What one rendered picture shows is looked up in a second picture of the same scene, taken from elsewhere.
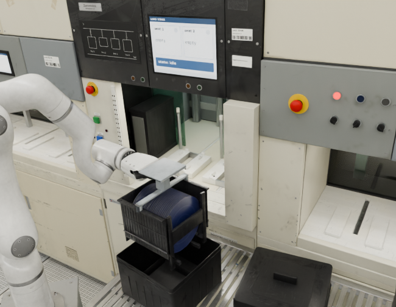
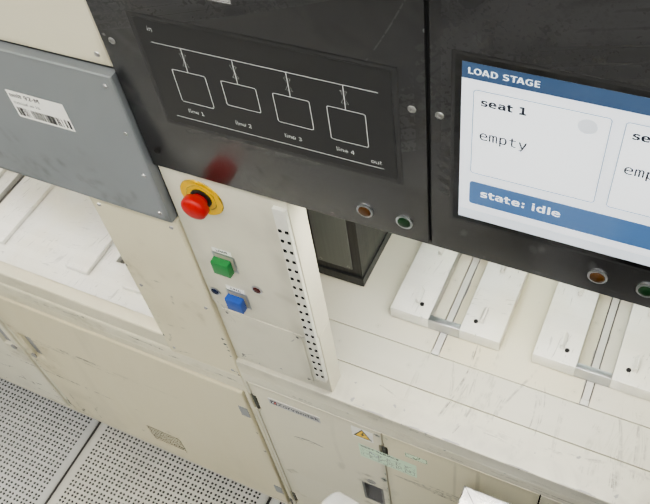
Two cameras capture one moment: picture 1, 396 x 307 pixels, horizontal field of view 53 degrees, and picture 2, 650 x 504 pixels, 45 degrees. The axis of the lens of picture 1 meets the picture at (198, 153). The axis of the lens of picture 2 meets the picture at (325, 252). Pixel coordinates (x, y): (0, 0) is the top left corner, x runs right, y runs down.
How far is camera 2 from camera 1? 108 cm
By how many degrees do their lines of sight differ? 25
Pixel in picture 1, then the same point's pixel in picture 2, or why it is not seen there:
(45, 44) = (4, 60)
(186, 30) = (643, 138)
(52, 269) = (121, 450)
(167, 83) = (506, 252)
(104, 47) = (246, 111)
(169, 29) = (553, 118)
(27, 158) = (10, 277)
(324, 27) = not seen: outside the picture
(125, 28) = (342, 78)
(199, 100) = not seen: hidden behind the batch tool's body
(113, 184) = (282, 383)
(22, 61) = not seen: outside the picture
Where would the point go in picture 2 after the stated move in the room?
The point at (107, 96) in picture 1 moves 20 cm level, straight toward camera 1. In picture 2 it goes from (259, 225) to (305, 341)
